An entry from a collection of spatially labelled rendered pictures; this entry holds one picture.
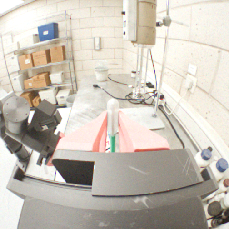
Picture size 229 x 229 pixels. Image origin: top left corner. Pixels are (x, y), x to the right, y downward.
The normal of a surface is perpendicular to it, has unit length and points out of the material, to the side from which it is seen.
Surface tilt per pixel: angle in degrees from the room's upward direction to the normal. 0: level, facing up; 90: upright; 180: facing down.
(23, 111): 43
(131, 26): 90
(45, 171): 0
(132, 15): 90
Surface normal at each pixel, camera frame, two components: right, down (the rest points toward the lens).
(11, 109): 0.64, -0.47
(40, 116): 0.14, 0.51
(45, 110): 0.63, -0.70
